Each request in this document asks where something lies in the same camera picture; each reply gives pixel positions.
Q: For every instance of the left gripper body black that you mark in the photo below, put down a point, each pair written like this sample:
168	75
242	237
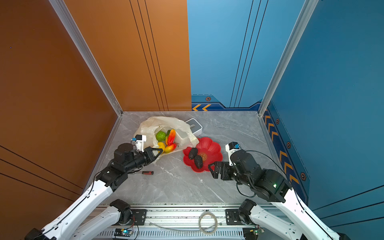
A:
148	156

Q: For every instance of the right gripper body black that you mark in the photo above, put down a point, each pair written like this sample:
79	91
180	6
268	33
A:
228	172

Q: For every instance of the yellow bumpy fruit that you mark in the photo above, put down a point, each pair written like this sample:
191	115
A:
161	146

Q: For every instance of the orange yellow mango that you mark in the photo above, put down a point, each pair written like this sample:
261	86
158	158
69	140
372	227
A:
170	148

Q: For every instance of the green custard apple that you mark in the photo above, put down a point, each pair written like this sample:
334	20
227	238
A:
161	136

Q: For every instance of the red yellow mango top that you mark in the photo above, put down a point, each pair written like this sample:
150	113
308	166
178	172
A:
171	135

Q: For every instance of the cream plastic bag orange print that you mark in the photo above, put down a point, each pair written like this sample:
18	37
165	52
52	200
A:
166	133

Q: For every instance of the dark avocado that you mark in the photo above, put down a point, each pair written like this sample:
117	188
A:
199	163
193	153

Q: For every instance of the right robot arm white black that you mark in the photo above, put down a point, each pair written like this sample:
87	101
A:
271	186

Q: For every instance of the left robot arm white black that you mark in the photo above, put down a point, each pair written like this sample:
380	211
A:
70	224

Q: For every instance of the red flower-shaped plate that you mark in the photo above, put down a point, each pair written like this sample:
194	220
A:
209	150

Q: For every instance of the white grey tissue box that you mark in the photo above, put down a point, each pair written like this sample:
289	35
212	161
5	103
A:
195	127

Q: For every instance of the right green circuit board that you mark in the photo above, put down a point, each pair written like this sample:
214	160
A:
252	233

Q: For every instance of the green circuit board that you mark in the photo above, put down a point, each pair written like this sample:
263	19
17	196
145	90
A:
252	233
125	233

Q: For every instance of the left green circuit board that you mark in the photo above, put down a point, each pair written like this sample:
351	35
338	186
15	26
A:
125	233

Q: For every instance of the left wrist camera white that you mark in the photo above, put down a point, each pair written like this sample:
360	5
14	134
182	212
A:
139	141

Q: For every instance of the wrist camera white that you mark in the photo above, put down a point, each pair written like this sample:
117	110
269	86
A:
139	141
230	149

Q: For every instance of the ratchet wrench red handle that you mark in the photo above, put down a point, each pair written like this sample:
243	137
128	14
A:
145	172

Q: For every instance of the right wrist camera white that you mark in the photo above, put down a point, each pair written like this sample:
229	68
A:
230	149

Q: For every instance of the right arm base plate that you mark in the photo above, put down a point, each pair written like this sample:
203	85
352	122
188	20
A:
232	217

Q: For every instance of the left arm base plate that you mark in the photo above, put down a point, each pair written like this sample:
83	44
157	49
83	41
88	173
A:
138	216

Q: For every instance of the aluminium front rail frame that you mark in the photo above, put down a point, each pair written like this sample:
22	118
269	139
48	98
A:
198	222

